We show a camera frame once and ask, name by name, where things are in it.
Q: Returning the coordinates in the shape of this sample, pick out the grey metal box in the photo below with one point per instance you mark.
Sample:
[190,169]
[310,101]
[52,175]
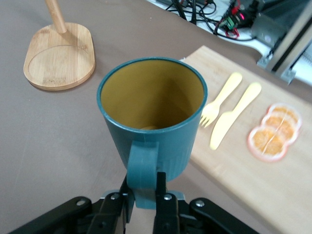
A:
[268,31]

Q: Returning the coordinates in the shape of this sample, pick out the teal cup with yellow inside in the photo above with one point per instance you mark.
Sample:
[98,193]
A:
[170,146]

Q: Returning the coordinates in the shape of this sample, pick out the aluminium camera mount post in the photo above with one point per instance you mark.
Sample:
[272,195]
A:
[287,53]

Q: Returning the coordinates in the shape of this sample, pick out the yellow plastic fork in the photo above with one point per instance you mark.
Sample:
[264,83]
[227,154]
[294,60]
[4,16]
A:
[217,107]

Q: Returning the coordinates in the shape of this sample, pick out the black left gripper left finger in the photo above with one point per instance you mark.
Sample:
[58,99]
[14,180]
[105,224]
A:
[114,212]

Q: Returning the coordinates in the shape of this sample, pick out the orange slice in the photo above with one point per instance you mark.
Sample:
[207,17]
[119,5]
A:
[267,143]

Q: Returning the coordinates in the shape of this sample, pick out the yellow plastic knife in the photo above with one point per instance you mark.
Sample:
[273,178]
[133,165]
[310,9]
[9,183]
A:
[226,122]

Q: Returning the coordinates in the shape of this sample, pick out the wooden mug rack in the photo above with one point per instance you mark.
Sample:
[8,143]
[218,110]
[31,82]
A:
[58,61]

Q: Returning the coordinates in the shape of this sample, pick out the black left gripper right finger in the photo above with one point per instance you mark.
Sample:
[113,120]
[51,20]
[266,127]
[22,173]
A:
[167,214]

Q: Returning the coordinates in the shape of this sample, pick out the bamboo cutting board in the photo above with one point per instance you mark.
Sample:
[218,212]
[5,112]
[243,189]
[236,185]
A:
[231,182]

